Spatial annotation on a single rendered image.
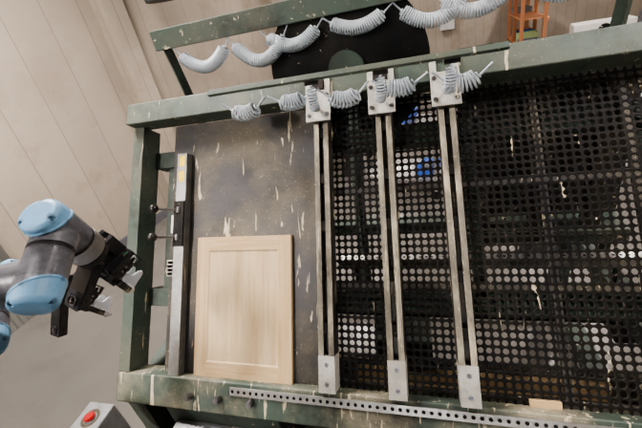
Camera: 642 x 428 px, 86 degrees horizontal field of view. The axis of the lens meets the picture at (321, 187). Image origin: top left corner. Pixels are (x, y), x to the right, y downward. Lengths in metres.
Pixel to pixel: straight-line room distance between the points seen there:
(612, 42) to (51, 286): 1.61
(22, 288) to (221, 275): 0.94
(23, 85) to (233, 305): 3.51
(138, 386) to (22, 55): 3.54
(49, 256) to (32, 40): 4.02
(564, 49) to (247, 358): 1.60
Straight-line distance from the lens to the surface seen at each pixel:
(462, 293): 1.32
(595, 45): 1.50
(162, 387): 1.77
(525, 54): 1.43
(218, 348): 1.62
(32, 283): 0.75
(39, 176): 4.51
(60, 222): 0.78
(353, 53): 1.79
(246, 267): 1.51
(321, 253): 1.32
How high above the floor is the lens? 2.10
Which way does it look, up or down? 26 degrees down
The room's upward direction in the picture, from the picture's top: 12 degrees counter-clockwise
